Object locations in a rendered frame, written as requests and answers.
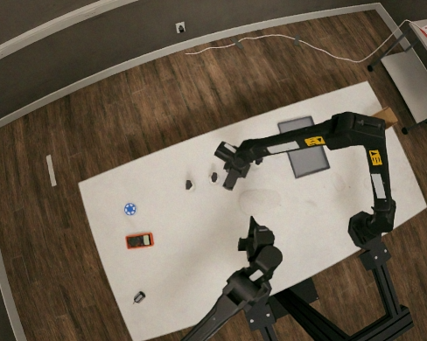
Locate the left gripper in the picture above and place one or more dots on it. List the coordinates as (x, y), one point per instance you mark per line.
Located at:
(251, 231)

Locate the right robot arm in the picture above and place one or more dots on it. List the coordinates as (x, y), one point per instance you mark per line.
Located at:
(352, 129)

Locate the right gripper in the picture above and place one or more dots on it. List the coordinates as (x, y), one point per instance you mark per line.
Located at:
(245, 172)

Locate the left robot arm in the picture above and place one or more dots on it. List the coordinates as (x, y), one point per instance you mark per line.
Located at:
(247, 286)

